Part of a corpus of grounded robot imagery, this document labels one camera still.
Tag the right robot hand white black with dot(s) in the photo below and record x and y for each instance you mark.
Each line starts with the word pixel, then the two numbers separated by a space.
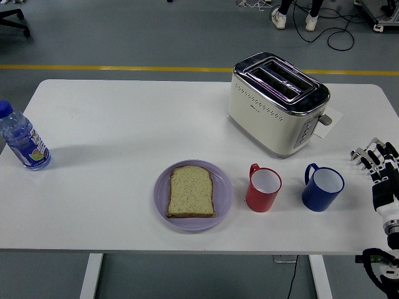
pixel 385 193

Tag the blue enamel cup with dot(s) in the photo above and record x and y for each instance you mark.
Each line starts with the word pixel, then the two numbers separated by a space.
pixel 318 197

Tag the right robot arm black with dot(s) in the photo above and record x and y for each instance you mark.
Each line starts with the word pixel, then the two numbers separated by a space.
pixel 378 271

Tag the red enamel cup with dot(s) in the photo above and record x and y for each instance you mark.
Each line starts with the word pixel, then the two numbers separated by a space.
pixel 260 201

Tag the slice of bread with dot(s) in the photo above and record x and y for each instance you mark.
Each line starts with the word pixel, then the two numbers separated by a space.
pixel 190 193

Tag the silver metal toast rack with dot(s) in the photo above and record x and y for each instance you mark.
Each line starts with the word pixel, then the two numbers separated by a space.
pixel 361 154

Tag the white paper sheet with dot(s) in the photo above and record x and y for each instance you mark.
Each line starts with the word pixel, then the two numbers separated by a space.
pixel 333 120

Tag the white table leg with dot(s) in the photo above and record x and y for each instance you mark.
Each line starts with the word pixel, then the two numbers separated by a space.
pixel 91 277
pixel 321 277

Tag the grey table control box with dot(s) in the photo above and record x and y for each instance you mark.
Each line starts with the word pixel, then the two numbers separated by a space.
pixel 282 258

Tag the cream and chrome toaster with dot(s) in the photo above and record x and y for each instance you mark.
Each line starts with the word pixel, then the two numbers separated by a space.
pixel 265 124

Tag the purple round plate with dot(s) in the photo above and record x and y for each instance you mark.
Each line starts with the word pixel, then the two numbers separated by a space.
pixel 223 190

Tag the metal equipment cart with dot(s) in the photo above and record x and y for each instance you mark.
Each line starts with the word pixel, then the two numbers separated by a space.
pixel 385 15

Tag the person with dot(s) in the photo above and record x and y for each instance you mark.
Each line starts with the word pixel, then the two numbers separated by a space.
pixel 279 20

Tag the plastic bottle with blue cap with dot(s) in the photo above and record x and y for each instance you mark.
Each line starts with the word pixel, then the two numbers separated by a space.
pixel 26 143

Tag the black office chair base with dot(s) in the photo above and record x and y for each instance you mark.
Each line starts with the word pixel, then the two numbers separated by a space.
pixel 17 23

